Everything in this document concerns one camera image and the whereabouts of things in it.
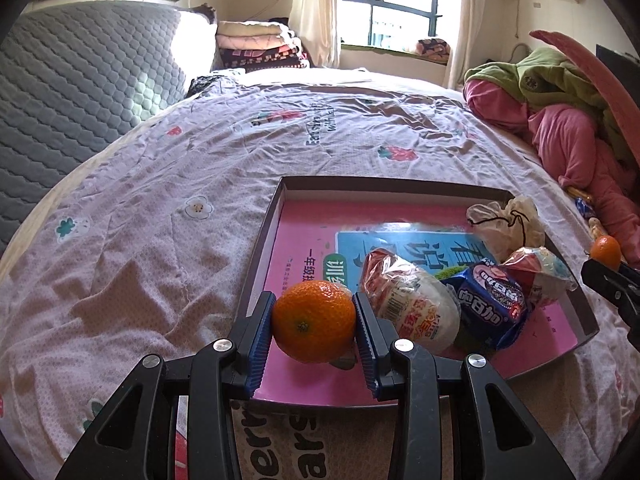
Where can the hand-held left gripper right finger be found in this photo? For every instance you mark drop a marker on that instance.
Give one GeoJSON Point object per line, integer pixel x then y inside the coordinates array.
{"type": "Point", "coordinates": [367, 345]}

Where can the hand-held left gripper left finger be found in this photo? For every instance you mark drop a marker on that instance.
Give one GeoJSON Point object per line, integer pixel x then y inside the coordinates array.
{"type": "Point", "coordinates": [260, 340]}

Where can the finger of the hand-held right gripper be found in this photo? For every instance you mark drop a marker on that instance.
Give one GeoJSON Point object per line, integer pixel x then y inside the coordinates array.
{"type": "Point", "coordinates": [605, 280]}

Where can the small orange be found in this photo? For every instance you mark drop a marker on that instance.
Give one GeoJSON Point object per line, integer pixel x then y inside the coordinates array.
{"type": "Point", "coordinates": [605, 250]}

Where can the large orange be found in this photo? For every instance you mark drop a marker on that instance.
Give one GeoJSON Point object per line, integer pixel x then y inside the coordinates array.
{"type": "Point", "coordinates": [312, 320]}

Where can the white toy egg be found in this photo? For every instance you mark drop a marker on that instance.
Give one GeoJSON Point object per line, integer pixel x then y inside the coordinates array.
{"type": "Point", "coordinates": [415, 310]}

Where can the blue and white ball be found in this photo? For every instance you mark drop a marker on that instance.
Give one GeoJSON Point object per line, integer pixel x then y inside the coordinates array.
{"type": "Point", "coordinates": [540, 270]}

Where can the blue snack packet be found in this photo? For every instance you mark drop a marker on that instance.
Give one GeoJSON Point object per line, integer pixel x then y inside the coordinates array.
{"type": "Point", "coordinates": [490, 300]}

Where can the dark cardboard box tray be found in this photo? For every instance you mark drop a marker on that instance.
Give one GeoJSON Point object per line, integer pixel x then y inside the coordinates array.
{"type": "Point", "coordinates": [375, 190]}

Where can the yellow snack packet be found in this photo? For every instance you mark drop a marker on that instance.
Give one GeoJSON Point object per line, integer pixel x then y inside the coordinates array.
{"type": "Point", "coordinates": [596, 226]}

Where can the small blue packet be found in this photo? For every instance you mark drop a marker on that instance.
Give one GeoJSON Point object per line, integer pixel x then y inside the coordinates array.
{"type": "Point", "coordinates": [584, 207]}

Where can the pink and blue book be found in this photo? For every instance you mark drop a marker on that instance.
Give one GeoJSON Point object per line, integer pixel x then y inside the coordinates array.
{"type": "Point", "coordinates": [310, 240]}

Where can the pink quilt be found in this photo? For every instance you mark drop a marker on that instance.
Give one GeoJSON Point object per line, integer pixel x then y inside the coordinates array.
{"type": "Point", "coordinates": [565, 140]}

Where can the long pink cushion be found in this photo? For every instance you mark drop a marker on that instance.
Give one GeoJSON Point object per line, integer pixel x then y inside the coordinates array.
{"type": "Point", "coordinates": [600, 80]}

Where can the green blanket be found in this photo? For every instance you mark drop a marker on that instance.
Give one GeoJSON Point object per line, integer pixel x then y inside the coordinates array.
{"type": "Point", "coordinates": [540, 77]}

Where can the black television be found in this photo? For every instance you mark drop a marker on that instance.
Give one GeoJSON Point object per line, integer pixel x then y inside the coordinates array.
{"type": "Point", "coordinates": [607, 55]}

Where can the dark patterned cloth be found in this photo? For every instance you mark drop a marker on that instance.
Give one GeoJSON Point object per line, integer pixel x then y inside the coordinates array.
{"type": "Point", "coordinates": [207, 85]}

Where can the dark patterned folded blanket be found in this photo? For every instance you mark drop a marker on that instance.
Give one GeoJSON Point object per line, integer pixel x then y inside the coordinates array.
{"type": "Point", "coordinates": [265, 58]}

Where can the cream curtain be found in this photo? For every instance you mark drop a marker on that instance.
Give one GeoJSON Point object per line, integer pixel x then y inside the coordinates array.
{"type": "Point", "coordinates": [472, 25]}
{"type": "Point", "coordinates": [315, 10]}

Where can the patterned cloth on sill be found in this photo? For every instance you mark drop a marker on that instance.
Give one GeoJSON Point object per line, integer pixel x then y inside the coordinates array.
{"type": "Point", "coordinates": [432, 50]}

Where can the pink folded blanket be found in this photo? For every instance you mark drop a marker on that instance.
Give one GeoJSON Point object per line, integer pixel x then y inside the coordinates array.
{"type": "Point", "coordinates": [255, 42]}

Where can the white pillow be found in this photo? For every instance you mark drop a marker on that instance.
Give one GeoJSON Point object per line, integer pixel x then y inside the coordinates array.
{"type": "Point", "coordinates": [197, 40]}

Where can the grey quilted headboard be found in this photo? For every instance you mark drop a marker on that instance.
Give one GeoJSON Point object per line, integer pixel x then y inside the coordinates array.
{"type": "Point", "coordinates": [75, 90]}

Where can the cream folded blanket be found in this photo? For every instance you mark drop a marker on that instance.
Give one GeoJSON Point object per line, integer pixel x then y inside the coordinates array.
{"type": "Point", "coordinates": [250, 28]}

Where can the window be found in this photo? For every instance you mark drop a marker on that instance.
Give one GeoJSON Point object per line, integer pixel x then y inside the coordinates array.
{"type": "Point", "coordinates": [400, 0]}

